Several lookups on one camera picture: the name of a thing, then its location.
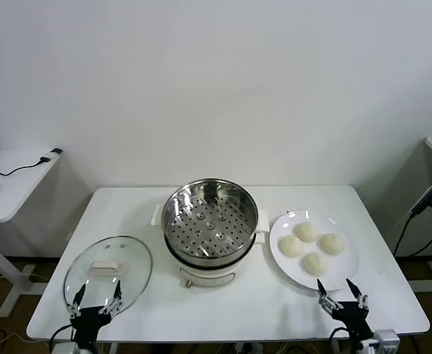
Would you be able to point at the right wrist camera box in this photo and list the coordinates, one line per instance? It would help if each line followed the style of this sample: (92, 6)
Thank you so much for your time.
(383, 341)

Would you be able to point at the white round plate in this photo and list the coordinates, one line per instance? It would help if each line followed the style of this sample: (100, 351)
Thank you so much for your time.
(334, 273)

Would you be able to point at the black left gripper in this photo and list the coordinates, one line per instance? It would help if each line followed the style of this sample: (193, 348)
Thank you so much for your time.
(87, 319)

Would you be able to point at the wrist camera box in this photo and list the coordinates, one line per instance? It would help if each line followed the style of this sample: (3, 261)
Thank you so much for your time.
(383, 341)
(65, 348)

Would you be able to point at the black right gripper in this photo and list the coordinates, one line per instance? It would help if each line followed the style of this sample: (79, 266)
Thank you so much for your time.
(348, 313)

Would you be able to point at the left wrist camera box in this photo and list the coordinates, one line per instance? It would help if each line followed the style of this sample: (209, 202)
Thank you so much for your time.
(65, 348)

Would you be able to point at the round glass pot lid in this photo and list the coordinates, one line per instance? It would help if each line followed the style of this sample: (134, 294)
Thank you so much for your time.
(127, 258)

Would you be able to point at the white steamed baozi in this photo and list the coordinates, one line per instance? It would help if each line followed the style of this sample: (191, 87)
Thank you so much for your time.
(332, 243)
(306, 231)
(315, 263)
(291, 246)

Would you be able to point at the stainless steel steamer basket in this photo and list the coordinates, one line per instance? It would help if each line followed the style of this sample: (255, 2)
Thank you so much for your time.
(208, 225)

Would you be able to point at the white electric cooking pot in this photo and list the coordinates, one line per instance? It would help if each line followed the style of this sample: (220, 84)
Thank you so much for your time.
(208, 274)

